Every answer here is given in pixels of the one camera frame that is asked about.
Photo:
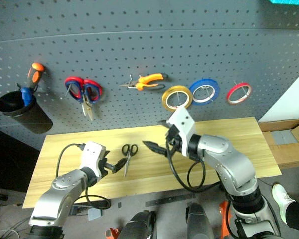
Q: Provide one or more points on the dark rounded shape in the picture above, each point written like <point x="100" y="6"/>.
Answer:
<point x="137" y="225"/>
<point x="199" y="221"/>

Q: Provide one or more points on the white sneaker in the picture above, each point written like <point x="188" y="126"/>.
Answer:
<point x="281" y="199"/>

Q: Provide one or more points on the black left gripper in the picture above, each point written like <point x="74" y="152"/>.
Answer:
<point x="104" y="167"/>

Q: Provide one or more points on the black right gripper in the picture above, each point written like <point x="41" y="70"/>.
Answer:
<point x="174" y="142"/>

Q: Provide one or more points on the red tape roll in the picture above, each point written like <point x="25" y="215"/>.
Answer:
<point x="229" y="93"/>

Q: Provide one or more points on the orange robot part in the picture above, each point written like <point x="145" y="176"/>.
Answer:
<point x="112" y="233"/>
<point x="224" y="219"/>

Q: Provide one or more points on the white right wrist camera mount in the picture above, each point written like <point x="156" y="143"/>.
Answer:
<point x="185" y="124"/>

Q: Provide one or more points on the dark metal strip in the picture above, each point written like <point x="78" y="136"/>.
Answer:
<point x="168" y="200"/>

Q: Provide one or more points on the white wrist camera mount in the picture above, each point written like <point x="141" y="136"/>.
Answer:
<point x="185" y="124"/>
<point x="92" y="155"/>

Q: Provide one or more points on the black plastic cup holder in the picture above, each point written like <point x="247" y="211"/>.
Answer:
<point x="32" y="117"/>

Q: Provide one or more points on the yellow tape roll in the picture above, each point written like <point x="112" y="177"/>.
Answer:
<point x="164" y="99"/>

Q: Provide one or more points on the brown cardboard box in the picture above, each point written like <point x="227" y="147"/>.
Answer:
<point x="286" y="152"/>

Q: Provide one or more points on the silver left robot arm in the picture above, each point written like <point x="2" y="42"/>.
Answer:
<point x="57" y="196"/>

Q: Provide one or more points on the black trouser leg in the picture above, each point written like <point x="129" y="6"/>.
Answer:
<point x="297" y="215"/>

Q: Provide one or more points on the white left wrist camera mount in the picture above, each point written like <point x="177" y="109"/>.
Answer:
<point x="92" y="155"/>

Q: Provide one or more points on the dark cabinet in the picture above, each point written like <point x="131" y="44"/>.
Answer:
<point x="7" y="161"/>

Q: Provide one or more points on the grey metal pegboard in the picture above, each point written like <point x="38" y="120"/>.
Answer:
<point x="144" y="49"/>

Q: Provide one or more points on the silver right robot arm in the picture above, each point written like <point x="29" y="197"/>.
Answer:
<point x="234" y="164"/>

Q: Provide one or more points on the blue tape roll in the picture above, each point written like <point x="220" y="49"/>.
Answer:
<point x="204" y="81"/>

